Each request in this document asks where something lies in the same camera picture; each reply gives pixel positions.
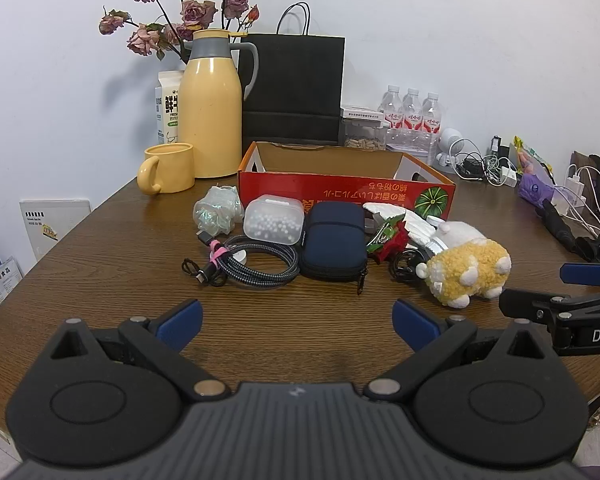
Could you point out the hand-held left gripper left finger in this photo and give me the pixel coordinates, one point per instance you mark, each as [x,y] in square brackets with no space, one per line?
[180,322]

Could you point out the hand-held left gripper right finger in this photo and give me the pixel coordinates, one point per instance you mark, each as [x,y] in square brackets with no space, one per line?
[414,322]

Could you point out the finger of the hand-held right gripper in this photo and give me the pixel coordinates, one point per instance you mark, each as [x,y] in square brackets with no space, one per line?
[525,304]
[587,274]

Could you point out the yellow white plush toy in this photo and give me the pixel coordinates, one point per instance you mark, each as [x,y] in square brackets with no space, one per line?
[465,265]

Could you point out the red artificial rose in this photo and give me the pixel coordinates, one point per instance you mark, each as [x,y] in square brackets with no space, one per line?
[392,242]

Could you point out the white cloth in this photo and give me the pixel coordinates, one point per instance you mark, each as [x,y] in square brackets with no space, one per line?
[420,232]

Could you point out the navy zip pouch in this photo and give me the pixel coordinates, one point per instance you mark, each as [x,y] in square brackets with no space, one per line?
[332,240]

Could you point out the iridescent plastic wrap ball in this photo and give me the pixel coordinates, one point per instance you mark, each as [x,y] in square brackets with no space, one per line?
[215,210]

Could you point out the translucent box of white beads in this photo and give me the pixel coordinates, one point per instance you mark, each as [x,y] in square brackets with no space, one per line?
[272,222]

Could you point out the red cardboard box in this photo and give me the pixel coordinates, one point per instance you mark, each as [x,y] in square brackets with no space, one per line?
[325,189]

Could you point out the black folding umbrella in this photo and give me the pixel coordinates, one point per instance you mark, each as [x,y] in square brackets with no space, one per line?
[565,227]

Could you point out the white charging puck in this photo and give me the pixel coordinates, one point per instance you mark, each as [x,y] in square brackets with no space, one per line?
[238,258]

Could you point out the purple soft case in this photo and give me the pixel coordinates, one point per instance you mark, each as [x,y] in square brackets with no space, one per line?
[535,187]

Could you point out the white charger plug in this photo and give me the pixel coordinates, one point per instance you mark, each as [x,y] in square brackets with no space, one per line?
[508,176]

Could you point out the yellow green snack packets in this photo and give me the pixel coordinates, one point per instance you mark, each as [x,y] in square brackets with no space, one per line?
[530,155]

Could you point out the yellow mug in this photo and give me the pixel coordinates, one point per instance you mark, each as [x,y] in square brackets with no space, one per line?
[172,170]

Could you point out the white round gadget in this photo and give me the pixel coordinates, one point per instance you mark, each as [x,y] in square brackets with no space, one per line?
[449,142]

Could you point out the clear snack container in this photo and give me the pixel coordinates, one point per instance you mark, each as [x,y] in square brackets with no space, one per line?
[362,135]

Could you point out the clear water bottle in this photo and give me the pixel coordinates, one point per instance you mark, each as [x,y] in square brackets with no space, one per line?
[431,120]
[412,117]
[391,115]

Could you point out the yellow thermos jug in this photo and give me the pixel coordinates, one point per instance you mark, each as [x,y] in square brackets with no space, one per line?
[210,110]

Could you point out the white milk carton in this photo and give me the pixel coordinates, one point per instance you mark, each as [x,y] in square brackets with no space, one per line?
[167,105]

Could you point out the black paper bag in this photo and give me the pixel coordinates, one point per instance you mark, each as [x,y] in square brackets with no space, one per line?
[290,85]

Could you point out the dried rose bouquet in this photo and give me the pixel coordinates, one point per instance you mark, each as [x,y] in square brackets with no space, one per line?
[192,10]

